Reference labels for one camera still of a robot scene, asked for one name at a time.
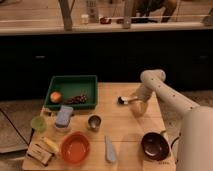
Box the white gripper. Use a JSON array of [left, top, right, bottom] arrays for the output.
[[130, 84, 153, 117]]

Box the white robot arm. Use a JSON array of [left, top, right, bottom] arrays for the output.
[[135, 69, 213, 171]]

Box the small metal cup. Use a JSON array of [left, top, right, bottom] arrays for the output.
[[88, 115, 101, 132]]

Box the green plastic cup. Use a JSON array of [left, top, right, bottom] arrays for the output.
[[31, 116, 46, 132]]

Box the dark brown bowl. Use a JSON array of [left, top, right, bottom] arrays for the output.
[[141, 132, 170, 161]]

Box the grey blue spatula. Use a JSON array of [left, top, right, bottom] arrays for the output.
[[105, 136, 117, 163]]

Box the dark grape bunch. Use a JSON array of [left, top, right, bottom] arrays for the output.
[[65, 94, 87, 104]]

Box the green plastic tray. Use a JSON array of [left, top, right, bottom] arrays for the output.
[[44, 75, 98, 110]]

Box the orange plastic bowl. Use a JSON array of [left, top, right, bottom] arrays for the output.
[[60, 132, 90, 165]]

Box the blue sponge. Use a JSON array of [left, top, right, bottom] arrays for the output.
[[55, 105, 73, 128]]

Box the orange peach fruit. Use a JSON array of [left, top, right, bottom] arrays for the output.
[[50, 91, 62, 103]]

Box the red object on shelf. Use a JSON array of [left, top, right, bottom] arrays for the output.
[[100, 17, 112, 25]]

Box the yellow banana toy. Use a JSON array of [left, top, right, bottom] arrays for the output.
[[42, 137, 59, 154]]

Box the person in background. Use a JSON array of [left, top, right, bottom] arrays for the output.
[[132, 0, 177, 23]]

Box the wooden block holder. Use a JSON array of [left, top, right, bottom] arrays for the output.
[[27, 143, 54, 166]]

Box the black cable right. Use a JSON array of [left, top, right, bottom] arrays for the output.
[[170, 134, 181, 151]]

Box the black cable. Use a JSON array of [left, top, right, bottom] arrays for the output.
[[170, 134, 181, 151], [0, 108, 34, 148]]

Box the black cable left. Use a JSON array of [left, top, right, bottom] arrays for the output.
[[0, 108, 34, 148]]

